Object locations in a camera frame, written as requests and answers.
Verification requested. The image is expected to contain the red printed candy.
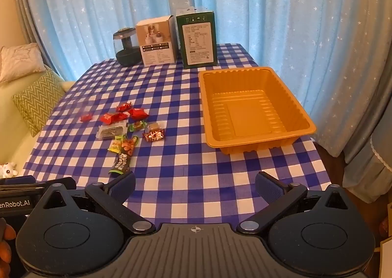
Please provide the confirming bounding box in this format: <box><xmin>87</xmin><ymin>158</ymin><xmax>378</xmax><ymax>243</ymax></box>
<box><xmin>142</xmin><ymin>129</ymin><xmax>166</xmax><ymax>143</ymax></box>

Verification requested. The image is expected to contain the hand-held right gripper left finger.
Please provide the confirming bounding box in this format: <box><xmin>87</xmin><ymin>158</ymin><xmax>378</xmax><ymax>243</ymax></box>
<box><xmin>41</xmin><ymin>170</ymin><xmax>156</xmax><ymax>236</ymax></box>

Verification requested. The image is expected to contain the pale green sofa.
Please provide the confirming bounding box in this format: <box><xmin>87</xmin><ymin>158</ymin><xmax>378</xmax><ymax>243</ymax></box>
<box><xmin>0</xmin><ymin>63</ymin><xmax>74</xmax><ymax>174</ymax></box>

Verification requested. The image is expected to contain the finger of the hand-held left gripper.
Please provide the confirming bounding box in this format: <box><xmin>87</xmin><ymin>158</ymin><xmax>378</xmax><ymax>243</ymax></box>
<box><xmin>0</xmin><ymin>177</ymin><xmax>77</xmax><ymax>197</ymax></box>
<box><xmin>0</xmin><ymin>175</ymin><xmax>36</xmax><ymax>187</ymax></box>

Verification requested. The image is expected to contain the grey lace-trimmed cloth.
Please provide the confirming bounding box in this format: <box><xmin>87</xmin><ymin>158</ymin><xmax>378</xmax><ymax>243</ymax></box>
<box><xmin>342</xmin><ymin>131</ymin><xmax>392</xmax><ymax>196</ymax></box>

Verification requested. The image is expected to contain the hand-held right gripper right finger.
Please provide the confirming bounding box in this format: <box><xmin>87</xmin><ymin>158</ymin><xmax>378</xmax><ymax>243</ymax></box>
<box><xmin>236</xmin><ymin>171</ymin><xmax>350</xmax><ymax>236</ymax></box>

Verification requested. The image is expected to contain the person's left hand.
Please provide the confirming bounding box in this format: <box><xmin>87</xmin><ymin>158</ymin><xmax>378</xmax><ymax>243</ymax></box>
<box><xmin>0</xmin><ymin>218</ymin><xmax>16</xmax><ymax>266</ymax></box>

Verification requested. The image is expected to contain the green zigzag pillow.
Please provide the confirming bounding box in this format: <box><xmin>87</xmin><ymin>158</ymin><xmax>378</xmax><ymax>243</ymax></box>
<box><xmin>12</xmin><ymin>69</ymin><xmax>65</xmax><ymax>138</ymax></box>

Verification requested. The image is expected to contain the white pillow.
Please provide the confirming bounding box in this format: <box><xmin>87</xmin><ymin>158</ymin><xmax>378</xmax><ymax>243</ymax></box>
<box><xmin>0</xmin><ymin>43</ymin><xmax>46</xmax><ymax>84</ymax></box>

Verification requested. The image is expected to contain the red snack packet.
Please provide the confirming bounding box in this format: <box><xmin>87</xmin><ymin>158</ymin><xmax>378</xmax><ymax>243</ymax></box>
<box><xmin>100</xmin><ymin>112</ymin><xmax>129</xmax><ymax>124</ymax></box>
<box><xmin>128</xmin><ymin>108</ymin><xmax>149</xmax><ymax>121</ymax></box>

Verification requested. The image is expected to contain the green cardboard box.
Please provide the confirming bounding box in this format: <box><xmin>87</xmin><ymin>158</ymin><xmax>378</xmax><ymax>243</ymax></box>
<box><xmin>175</xmin><ymin>7</ymin><xmax>219</xmax><ymax>69</ymax></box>

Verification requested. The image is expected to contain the blue star curtain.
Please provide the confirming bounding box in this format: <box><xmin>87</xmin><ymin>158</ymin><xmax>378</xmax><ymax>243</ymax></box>
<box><xmin>18</xmin><ymin>0</ymin><xmax>392</xmax><ymax>144</ymax></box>

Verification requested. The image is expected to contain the grey curtain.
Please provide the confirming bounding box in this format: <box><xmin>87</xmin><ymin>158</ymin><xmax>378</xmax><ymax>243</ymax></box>
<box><xmin>361</xmin><ymin>0</ymin><xmax>392</xmax><ymax>138</ymax></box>
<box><xmin>11</xmin><ymin>0</ymin><xmax>66</xmax><ymax>82</ymax></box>

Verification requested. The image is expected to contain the white cardboard box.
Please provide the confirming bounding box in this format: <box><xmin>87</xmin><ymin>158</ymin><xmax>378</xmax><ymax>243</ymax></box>
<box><xmin>135</xmin><ymin>15</ymin><xmax>179</xmax><ymax>66</ymax></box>

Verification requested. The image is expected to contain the dark glass jar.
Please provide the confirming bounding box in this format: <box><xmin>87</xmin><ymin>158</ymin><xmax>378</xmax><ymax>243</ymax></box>
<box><xmin>113</xmin><ymin>28</ymin><xmax>143</xmax><ymax>67</ymax></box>

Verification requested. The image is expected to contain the orange plastic tray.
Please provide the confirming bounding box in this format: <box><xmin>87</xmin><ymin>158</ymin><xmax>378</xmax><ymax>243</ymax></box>
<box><xmin>198</xmin><ymin>66</ymin><xmax>317</xmax><ymax>155</ymax></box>

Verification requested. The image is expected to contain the green yellow candy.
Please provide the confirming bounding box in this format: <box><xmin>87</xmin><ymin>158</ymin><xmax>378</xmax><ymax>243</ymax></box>
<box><xmin>107</xmin><ymin>135</ymin><xmax>127</xmax><ymax>153</ymax></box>

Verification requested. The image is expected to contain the black stick snack packet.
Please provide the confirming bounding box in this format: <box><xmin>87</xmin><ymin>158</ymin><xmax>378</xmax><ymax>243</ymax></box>
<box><xmin>109</xmin><ymin>154</ymin><xmax>131</xmax><ymax>177</ymax></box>

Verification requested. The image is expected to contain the dark clear snack packet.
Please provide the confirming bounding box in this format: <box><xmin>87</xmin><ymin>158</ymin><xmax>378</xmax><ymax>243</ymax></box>
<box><xmin>96</xmin><ymin>123</ymin><xmax>127</xmax><ymax>140</ymax></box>

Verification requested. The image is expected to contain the white plush toy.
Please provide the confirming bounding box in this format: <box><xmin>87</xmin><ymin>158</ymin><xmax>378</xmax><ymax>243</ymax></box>
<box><xmin>0</xmin><ymin>162</ymin><xmax>19</xmax><ymax>179</ymax></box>

